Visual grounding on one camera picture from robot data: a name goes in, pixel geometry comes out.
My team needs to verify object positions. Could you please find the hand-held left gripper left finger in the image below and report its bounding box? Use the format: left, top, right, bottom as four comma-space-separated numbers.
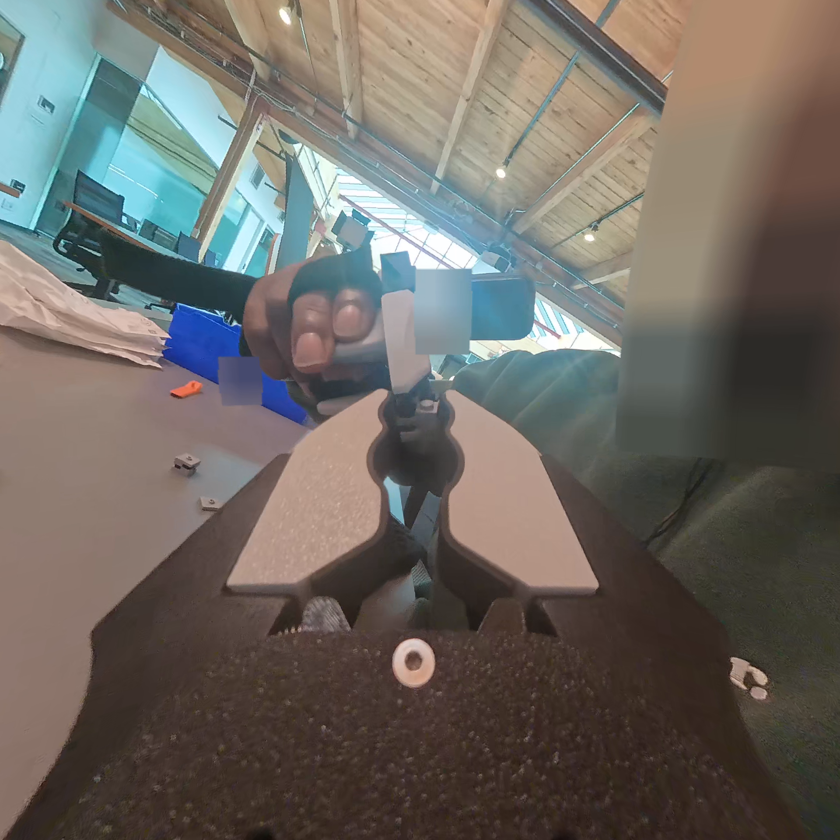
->
225, 387, 389, 598

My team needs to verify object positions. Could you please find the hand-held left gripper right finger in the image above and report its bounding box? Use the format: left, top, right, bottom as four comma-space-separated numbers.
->
436, 387, 601, 599

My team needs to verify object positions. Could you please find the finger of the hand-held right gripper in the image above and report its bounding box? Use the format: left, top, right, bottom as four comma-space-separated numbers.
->
382, 289, 432, 396

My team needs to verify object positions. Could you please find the small grey toy brick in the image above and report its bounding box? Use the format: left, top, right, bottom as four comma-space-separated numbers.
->
392, 387, 439, 427

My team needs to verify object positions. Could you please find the person's right forearm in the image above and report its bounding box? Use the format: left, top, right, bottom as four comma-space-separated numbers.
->
98, 228, 262, 317

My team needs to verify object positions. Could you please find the wooden office desk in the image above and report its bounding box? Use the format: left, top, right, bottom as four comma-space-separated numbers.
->
61, 199, 181, 257

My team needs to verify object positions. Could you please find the person's right hand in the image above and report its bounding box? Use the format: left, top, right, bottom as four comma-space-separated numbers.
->
241, 259, 389, 398

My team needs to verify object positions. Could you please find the dark hanging banner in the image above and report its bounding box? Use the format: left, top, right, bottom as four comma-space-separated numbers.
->
274, 150, 317, 277

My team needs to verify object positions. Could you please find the blue plastic storage bin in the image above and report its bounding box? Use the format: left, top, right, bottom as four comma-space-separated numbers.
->
163, 302, 311, 426

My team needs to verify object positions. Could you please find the pile of white plastic bags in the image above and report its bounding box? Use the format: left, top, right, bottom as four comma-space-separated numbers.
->
0, 239, 173, 368

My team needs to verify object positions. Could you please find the black office chair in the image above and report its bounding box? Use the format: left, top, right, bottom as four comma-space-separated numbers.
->
52, 169, 132, 299

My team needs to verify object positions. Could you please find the wooden support post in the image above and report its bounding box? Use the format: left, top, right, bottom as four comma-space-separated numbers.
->
196, 98, 271, 258

